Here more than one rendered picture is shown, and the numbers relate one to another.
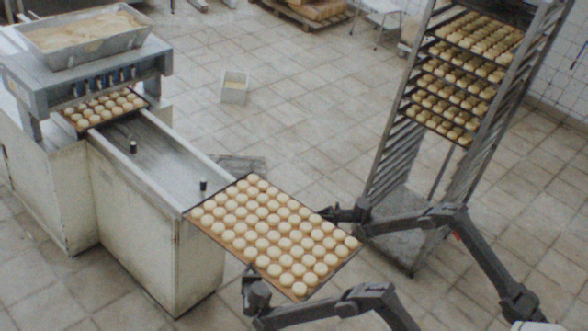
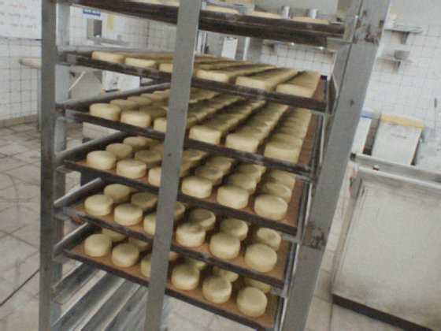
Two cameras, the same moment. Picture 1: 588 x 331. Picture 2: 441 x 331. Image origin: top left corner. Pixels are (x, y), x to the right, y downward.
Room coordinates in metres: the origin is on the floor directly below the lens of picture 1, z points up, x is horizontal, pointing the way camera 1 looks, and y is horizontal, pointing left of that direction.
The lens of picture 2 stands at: (3.13, -1.08, 1.47)
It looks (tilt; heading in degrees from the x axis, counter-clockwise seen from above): 15 degrees down; 164
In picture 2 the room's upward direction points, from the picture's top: 8 degrees clockwise
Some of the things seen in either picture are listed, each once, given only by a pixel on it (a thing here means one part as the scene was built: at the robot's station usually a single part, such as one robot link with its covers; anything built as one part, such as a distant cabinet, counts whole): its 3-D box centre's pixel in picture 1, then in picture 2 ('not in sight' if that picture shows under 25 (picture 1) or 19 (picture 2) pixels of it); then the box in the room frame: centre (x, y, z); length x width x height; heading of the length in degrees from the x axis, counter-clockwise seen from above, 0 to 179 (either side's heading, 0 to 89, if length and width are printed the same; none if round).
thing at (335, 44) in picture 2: (454, 18); (335, 39); (2.50, -0.67, 1.50); 0.64 x 0.03 x 0.03; 147
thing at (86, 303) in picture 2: (476, 153); (140, 248); (2.29, -1.00, 0.87); 0.64 x 0.03 x 0.03; 147
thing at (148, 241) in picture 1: (158, 218); (405, 246); (1.72, 0.63, 0.45); 0.70 x 0.34 x 0.90; 56
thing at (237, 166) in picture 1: (224, 173); not in sight; (2.66, 0.46, 0.02); 0.60 x 0.40 x 0.03; 104
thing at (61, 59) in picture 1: (89, 39); not in sight; (2.01, 1.04, 1.25); 0.56 x 0.29 x 0.14; 146
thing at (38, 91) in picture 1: (94, 83); not in sight; (2.01, 1.04, 1.01); 0.72 x 0.33 x 0.34; 146
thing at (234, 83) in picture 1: (234, 87); not in sight; (3.73, 0.63, 0.08); 0.30 x 0.22 x 0.16; 7
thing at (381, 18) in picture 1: (379, 21); not in sight; (5.52, -0.67, 0.23); 0.45 x 0.45 x 0.46; 45
